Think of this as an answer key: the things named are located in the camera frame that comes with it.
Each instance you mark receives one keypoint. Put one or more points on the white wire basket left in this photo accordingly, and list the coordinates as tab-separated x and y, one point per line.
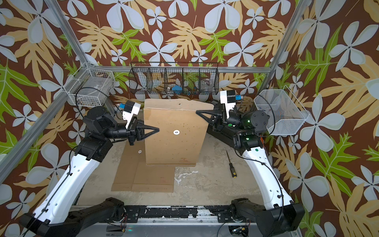
90	86

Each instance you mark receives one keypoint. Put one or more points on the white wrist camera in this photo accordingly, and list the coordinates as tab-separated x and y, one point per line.
229	98
129	109

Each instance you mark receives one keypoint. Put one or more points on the black wire basket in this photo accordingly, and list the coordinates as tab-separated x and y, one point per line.
195	78

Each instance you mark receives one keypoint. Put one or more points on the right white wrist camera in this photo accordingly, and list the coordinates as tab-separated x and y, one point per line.
229	98

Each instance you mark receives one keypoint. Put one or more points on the black yellow toolbox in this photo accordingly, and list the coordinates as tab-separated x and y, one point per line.
241	138

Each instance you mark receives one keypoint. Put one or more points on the white wire basket right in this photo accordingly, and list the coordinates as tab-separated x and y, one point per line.
287	114

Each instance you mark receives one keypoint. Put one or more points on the blue object in basket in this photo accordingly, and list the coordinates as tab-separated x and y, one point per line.
177	89

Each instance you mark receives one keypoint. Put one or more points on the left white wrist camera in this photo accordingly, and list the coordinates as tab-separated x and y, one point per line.
129	109

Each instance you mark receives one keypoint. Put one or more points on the brown kraft file bag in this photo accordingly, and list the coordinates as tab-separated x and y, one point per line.
128	168
181	131
153	178

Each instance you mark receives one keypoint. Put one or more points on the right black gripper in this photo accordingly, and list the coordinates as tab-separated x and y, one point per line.
225	125

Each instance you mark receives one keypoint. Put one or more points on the black yellow screwdriver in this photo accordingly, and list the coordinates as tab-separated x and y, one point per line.
232	169

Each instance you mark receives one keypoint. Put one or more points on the white wire basket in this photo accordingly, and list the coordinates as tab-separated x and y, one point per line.
287	114
90	86

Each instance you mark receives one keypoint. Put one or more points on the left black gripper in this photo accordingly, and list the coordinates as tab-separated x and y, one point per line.
138	132

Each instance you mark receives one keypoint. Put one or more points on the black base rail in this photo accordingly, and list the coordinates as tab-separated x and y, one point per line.
196	213

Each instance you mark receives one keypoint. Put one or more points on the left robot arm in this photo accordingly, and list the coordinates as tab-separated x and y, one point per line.
53	218

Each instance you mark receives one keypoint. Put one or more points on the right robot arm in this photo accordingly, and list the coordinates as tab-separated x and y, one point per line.
279	213

